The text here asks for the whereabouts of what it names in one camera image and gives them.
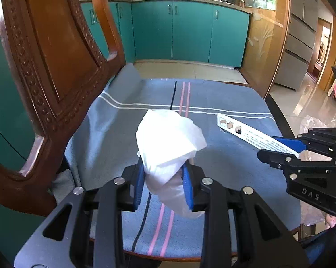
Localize white blue medicine box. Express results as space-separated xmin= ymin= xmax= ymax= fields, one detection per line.
xmin=217 ymin=113 xmax=299 ymax=158

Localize white plastic bag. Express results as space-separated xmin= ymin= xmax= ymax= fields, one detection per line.
xmin=136 ymin=109 xmax=207 ymax=219

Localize clear trash bag liner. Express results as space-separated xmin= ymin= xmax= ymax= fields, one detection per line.
xmin=297 ymin=115 xmax=329 ymax=226

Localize teal kitchen cabinets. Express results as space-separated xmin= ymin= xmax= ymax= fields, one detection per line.
xmin=80 ymin=0 xmax=251 ymax=69

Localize right hand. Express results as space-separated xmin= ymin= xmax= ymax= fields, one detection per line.
xmin=325 ymin=214 xmax=336 ymax=229

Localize blue striped chair cloth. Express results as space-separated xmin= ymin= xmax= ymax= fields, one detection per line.
xmin=51 ymin=64 xmax=301 ymax=259

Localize wooden chair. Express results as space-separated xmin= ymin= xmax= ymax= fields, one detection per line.
xmin=0 ymin=0 xmax=300 ymax=263

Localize silver refrigerator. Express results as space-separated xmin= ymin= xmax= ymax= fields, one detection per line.
xmin=274 ymin=0 xmax=318 ymax=90

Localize wooden glass sliding door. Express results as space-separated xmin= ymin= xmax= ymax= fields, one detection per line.
xmin=240 ymin=0 xmax=291 ymax=98

